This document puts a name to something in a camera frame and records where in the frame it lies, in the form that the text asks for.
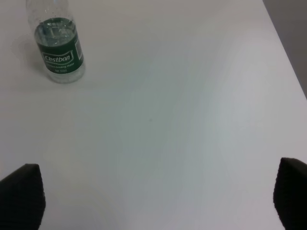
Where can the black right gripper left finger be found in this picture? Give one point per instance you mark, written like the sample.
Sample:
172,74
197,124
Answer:
22,199

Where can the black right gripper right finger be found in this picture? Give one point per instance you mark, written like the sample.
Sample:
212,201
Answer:
290,194

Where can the clear water bottle green label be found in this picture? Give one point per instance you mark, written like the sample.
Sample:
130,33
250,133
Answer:
56,36

